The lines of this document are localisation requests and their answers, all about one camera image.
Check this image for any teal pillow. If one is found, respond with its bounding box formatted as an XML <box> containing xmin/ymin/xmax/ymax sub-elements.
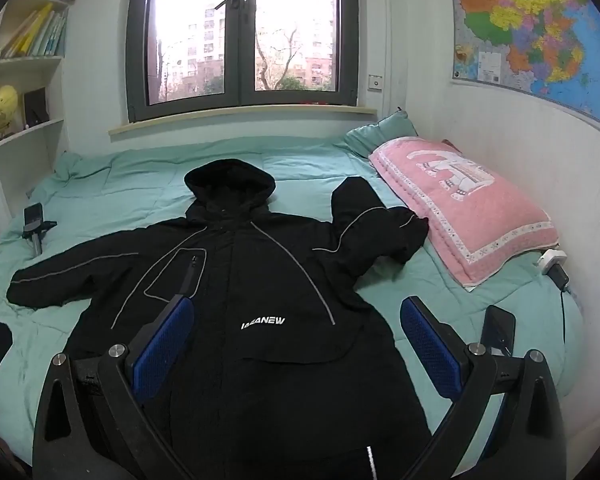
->
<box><xmin>345</xmin><ymin>109</ymin><xmax>419</xmax><ymax>159</ymax></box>

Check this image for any white charger plug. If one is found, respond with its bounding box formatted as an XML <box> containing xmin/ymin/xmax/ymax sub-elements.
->
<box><xmin>537</xmin><ymin>248</ymin><xmax>567</xmax><ymax>276</ymax></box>

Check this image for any dark framed window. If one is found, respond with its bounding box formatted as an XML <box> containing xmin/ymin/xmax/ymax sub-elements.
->
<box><xmin>125</xmin><ymin>0</ymin><xmax>360</xmax><ymax>123</ymax></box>

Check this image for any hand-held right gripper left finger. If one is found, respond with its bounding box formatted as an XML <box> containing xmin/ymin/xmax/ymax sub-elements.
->
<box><xmin>32</xmin><ymin>295</ymin><xmax>196</xmax><ymax>480</ymax></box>

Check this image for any cream window sill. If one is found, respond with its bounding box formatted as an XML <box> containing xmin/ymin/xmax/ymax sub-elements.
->
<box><xmin>108</xmin><ymin>104</ymin><xmax>377</xmax><ymax>136</ymax></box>

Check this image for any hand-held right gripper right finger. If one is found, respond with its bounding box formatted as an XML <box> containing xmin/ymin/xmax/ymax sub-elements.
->
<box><xmin>400</xmin><ymin>295</ymin><xmax>567</xmax><ymax>480</ymax></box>

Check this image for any black picture frame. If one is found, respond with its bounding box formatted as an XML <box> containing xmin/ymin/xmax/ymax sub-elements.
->
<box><xmin>22</xmin><ymin>86</ymin><xmax>50</xmax><ymax>126</ymax></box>

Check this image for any black power adapter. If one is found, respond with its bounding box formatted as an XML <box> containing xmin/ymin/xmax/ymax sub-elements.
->
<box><xmin>547</xmin><ymin>262</ymin><xmax>572</xmax><ymax>292</ymax></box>

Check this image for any pink printed pillow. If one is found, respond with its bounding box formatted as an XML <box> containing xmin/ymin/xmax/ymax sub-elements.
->
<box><xmin>368</xmin><ymin>136</ymin><xmax>560</xmax><ymax>288</ymax></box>

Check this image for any white bookshelf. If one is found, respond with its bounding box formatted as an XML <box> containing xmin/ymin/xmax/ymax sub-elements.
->
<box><xmin>0</xmin><ymin>0</ymin><xmax>88</xmax><ymax>256</ymax></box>

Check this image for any colourful wall map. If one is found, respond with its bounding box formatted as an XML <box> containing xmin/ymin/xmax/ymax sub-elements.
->
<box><xmin>449</xmin><ymin>0</ymin><xmax>600</xmax><ymax>141</ymax></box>

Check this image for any yellow globe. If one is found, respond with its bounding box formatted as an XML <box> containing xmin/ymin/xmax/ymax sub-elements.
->
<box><xmin>0</xmin><ymin>85</ymin><xmax>20</xmax><ymax>143</ymax></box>

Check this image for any teal quilt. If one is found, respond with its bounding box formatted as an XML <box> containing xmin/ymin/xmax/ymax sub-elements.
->
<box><xmin>0</xmin><ymin>135</ymin><xmax>586</xmax><ymax>480</ymax></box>

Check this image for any black hooded jacket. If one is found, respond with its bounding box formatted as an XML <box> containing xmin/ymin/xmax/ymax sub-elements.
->
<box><xmin>6</xmin><ymin>158</ymin><xmax>433</xmax><ymax>480</ymax></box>

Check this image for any row of yellow green books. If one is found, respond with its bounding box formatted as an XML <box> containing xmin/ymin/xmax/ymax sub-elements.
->
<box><xmin>0</xmin><ymin>3</ymin><xmax>69</xmax><ymax>59</ymax></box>

